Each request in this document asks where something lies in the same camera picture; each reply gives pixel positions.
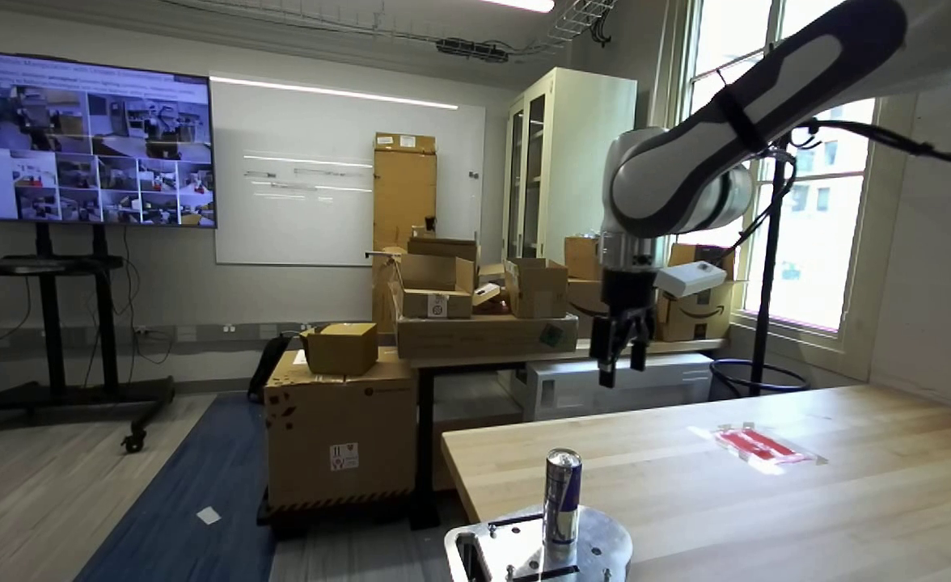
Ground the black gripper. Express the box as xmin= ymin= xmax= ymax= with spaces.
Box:
xmin=590 ymin=269 xmax=665 ymax=392

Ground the blue silver energy drink can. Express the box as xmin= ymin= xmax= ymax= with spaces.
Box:
xmin=542 ymin=445 xmax=587 ymax=573

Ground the white crate under bench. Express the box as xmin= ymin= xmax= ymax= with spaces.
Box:
xmin=516 ymin=353 xmax=719 ymax=419

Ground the medium square cardboard box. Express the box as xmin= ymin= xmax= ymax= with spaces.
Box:
xmin=510 ymin=254 xmax=573 ymax=324

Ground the long flat cardboard box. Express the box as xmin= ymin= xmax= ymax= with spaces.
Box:
xmin=391 ymin=309 xmax=583 ymax=366

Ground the black coat rack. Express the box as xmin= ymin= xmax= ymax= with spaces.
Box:
xmin=706 ymin=122 xmax=826 ymax=400

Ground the tall pale cabinet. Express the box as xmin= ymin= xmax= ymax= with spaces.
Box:
xmin=499 ymin=64 xmax=642 ymax=265

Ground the stacked pale cardboard box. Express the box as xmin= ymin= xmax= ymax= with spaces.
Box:
xmin=399 ymin=237 xmax=482 ymax=324

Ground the large paned window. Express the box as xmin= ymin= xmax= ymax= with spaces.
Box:
xmin=685 ymin=0 xmax=880 ymax=341

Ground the tall upright cardboard box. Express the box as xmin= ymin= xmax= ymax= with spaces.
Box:
xmin=370 ymin=129 xmax=439 ymax=251

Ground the small open cardboard box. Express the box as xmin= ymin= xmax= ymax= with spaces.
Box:
xmin=297 ymin=321 xmax=381 ymax=378

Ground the large cardboard box with label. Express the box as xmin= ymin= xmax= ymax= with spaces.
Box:
xmin=261 ymin=346 xmax=423 ymax=518

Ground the blue floor rug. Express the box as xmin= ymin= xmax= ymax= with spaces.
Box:
xmin=71 ymin=389 xmax=284 ymax=582

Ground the black TV stand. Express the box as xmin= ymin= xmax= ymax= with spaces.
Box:
xmin=0 ymin=219 xmax=179 ymax=455

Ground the large TV screen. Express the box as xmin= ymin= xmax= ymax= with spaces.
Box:
xmin=0 ymin=45 xmax=220 ymax=233

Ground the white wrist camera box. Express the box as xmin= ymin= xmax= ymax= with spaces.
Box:
xmin=654 ymin=258 xmax=733 ymax=301

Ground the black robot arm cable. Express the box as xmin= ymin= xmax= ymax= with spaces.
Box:
xmin=733 ymin=112 xmax=951 ymax=254

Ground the white wall whiteboard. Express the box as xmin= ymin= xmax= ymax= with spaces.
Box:
xmin=211 ymin=73 xmax=491 ymax=269

